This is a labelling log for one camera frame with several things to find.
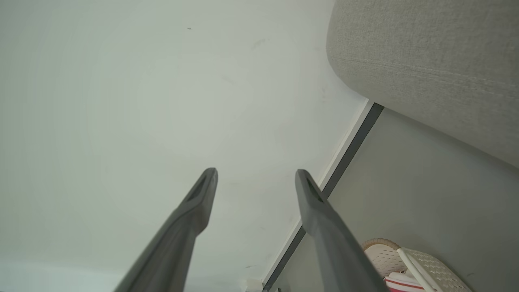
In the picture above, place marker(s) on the black and white baseboard strip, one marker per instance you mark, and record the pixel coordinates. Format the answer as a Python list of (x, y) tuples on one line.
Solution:
[(344, 156)]

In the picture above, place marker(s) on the white perforated laundry basket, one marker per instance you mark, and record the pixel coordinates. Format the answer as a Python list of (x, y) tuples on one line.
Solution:
[(438, 269)]

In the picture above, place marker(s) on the white wall socket box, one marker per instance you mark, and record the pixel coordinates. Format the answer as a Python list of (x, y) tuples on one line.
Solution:
[(252, 285)]

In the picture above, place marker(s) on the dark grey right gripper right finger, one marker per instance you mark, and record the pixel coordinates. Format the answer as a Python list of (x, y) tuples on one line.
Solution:
[(336, 251)]

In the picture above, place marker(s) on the grey fabric sofa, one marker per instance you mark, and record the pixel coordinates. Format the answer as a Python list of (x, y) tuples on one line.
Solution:
[(438, 61)]

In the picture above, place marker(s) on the red jersey with white stripes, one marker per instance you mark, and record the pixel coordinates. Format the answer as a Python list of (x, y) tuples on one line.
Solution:
[(401, 282)]

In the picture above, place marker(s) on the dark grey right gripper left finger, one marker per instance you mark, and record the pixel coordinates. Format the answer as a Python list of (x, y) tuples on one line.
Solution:
[(178, 235)]

